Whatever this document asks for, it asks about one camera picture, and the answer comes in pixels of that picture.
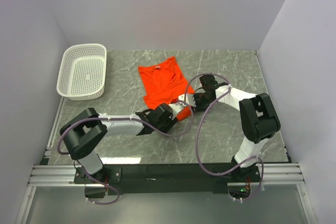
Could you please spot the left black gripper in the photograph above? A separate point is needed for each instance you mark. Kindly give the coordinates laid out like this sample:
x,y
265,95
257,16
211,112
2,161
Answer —
x,y
169,125

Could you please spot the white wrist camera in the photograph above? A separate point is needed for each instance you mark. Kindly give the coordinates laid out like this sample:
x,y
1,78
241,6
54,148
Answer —
x,y
179,111
186,100

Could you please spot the aluminium frame rail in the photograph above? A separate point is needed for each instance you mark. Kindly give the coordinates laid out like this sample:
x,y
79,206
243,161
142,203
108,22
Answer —
x,y
279,196

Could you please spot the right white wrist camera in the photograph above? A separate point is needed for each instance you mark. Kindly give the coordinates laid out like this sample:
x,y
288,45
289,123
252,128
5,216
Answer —
x,y
186,100

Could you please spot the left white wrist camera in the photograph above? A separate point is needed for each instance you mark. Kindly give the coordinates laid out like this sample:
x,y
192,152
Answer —
x,y
179,111

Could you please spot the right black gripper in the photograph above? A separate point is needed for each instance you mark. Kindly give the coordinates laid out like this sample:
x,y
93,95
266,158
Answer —
x,y
198,107

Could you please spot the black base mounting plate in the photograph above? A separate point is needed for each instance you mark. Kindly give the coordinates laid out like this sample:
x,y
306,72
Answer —
x,y
171,178

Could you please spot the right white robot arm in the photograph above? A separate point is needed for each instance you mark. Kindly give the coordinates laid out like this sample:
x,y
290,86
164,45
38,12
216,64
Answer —
x,y
258,116

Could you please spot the white perforated plastic basket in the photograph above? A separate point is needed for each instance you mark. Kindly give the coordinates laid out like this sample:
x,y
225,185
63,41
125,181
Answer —
x,y
82,72

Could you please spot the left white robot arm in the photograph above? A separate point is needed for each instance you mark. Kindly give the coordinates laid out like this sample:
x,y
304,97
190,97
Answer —
x,y
81,135

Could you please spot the orange t shirt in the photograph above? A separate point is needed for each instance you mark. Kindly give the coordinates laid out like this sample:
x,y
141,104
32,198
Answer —
x,y
163,83

